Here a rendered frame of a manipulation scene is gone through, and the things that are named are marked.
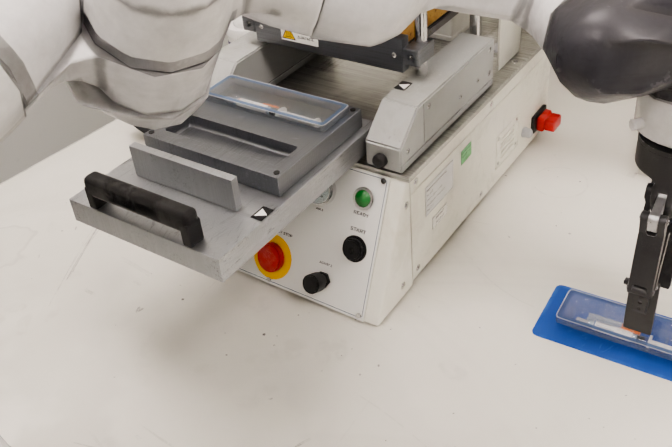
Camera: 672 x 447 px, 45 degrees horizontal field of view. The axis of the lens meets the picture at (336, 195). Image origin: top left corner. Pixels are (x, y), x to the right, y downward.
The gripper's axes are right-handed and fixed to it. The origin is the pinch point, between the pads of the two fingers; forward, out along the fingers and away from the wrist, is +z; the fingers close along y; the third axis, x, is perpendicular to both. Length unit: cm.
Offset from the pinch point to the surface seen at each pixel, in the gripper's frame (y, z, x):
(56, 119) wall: -55, 49, -179
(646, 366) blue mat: 4.2, 7.8, 1.7
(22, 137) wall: -43, 49, -181
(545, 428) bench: 17.7, 7.8, -5.3
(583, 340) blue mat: 3.5, 7.8, -5.7
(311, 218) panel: 8.3, -2.5, -40.0
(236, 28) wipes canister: -29, -6, -81
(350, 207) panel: 7.3, -5.2, -34.6
